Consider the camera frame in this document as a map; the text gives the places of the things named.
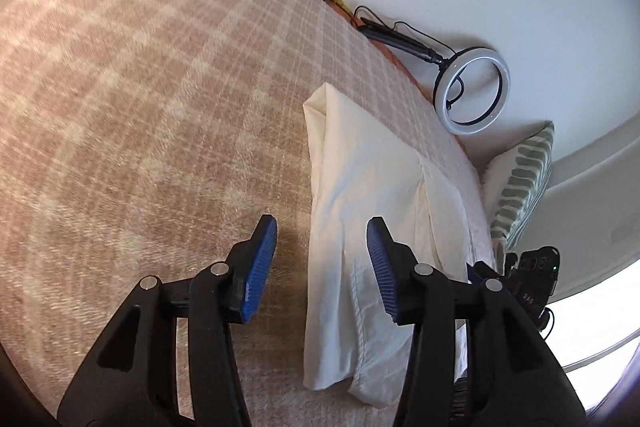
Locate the white shirt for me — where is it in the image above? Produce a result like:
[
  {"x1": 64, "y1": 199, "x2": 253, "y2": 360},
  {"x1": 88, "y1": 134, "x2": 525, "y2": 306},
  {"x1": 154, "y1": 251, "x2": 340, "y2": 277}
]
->
[{"x1": 304, "y1": 83, "x2": 473, "y2": 409}]

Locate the green striped pillow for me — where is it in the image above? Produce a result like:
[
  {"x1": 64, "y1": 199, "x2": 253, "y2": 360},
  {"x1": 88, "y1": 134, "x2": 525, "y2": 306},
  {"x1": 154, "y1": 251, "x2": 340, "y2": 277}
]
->
[{"x1": 483, "y1": 121, "x2": 555, "y2": 257}]

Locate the beige plaid bed blanket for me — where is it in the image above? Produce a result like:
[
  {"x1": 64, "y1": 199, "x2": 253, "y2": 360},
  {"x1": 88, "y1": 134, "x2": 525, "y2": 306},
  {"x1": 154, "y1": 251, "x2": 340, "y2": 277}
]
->
[{"x1": 1, "y1": 0, "x2": 490, "y2": 426}]

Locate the white ring light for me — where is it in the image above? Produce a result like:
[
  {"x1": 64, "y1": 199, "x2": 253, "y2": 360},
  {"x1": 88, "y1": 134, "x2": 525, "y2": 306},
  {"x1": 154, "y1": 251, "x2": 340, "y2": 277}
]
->
[{"x1": 433, "y1": 46, "x2": 511, "y2": 136}]

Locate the black ring light handle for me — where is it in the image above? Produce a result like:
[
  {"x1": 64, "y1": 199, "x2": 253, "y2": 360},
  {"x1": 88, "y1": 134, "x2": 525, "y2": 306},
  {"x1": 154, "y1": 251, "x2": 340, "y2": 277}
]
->
[{"x1": 358, "y1": 18, "x2": 445, "y2": 65}]

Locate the black cable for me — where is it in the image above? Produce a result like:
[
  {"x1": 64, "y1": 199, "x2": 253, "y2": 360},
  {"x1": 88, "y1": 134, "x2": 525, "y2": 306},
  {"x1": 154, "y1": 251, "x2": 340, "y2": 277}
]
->
[{"x1": 354, "y1": 4, "x2": 459, "y2": 58}]

